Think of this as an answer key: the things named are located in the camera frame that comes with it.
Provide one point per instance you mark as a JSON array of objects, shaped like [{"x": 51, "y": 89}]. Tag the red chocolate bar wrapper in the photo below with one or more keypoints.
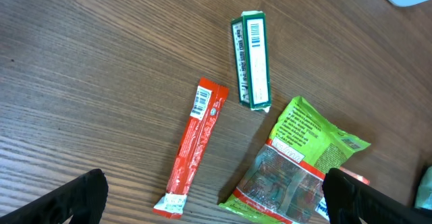
[{"x": 209, "y": 100}]

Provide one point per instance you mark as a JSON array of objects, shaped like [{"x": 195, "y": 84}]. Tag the small orange white box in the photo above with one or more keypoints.
[{"x": 355, "y": 175}]

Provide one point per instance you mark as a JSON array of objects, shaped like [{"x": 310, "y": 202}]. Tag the mint green wipes packet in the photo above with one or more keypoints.
[{"x": 423, "y": 194}]

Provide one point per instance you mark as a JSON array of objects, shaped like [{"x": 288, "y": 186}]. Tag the green gummy candy bag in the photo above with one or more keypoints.
[{"x": 284, "y": 183}]

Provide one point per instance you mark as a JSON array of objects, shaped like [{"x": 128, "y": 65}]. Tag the green white small packet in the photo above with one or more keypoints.
[{"x": 249, "y": 36}]

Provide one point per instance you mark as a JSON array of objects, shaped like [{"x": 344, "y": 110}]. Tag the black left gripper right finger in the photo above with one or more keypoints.
[{"x": 351, "y": 201}]

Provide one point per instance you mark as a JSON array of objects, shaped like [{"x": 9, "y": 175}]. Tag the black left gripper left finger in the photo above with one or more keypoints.
[{"x": 81, "y": 200}]

